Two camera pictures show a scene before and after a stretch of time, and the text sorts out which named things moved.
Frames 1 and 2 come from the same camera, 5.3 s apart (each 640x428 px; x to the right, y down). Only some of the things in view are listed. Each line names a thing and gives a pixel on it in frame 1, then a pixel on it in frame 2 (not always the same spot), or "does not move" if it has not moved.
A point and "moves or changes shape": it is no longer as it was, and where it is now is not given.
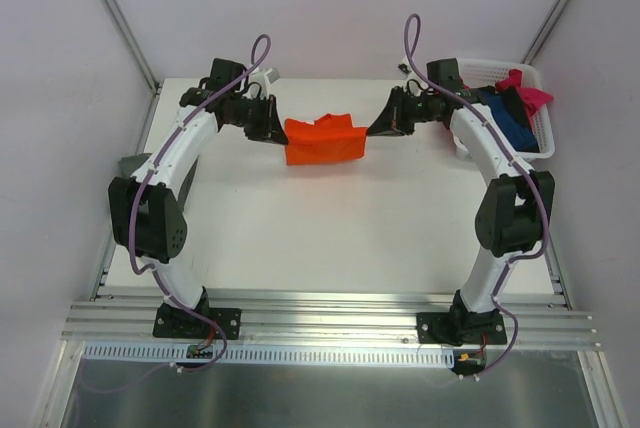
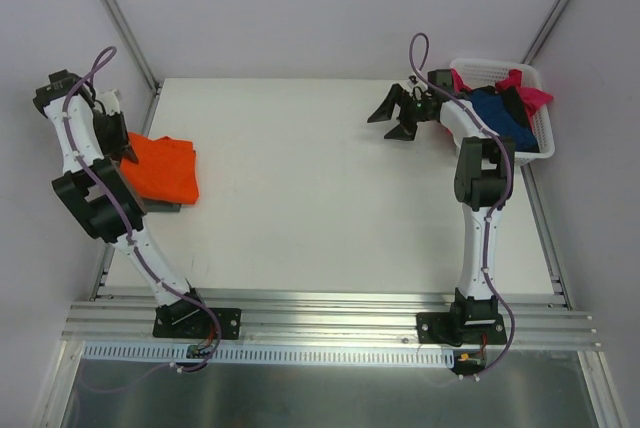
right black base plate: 460,327 does not move
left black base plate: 178,323 does not move
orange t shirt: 331,138 moves or changes shape
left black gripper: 266,118 → 116,135
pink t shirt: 532,97 does not move
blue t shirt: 518,134 does not move
